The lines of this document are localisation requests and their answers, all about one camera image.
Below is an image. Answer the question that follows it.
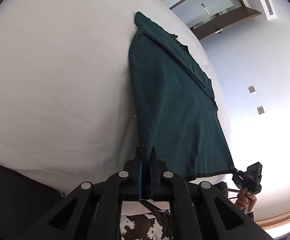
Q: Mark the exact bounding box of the dark green knit sweater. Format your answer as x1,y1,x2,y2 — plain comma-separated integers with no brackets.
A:
129,12,233,180

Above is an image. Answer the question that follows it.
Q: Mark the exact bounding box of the person's right hand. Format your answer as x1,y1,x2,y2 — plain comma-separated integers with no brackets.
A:
234,189,257,213

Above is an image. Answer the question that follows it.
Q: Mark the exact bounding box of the brown white cowhide cushion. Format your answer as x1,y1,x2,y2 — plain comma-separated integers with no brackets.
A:
120,210,173,240

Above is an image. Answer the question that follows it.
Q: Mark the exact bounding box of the white bed sheet mattress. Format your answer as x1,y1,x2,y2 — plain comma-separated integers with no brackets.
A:
0,0,230,192

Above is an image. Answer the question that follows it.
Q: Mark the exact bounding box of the black mesh office chair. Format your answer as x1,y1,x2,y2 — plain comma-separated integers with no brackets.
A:
0,166,64,239

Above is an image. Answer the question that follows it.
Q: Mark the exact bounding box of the dark brown wooden door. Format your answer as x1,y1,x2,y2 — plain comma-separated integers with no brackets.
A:
189,0,263,41

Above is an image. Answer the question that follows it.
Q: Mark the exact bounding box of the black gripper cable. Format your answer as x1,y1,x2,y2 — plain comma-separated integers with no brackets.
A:
225,187,241,202

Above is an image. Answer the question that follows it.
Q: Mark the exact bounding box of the lower beige wall socket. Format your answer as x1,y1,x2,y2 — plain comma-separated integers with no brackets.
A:
257,106,265,114

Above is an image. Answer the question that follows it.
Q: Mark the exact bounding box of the beige wall socket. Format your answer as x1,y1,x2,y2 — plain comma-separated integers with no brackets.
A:
248,86,256,93
257,106,265,114

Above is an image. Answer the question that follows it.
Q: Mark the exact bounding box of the upper beige wall socket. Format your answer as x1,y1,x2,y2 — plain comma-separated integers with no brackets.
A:
248,86,256,93

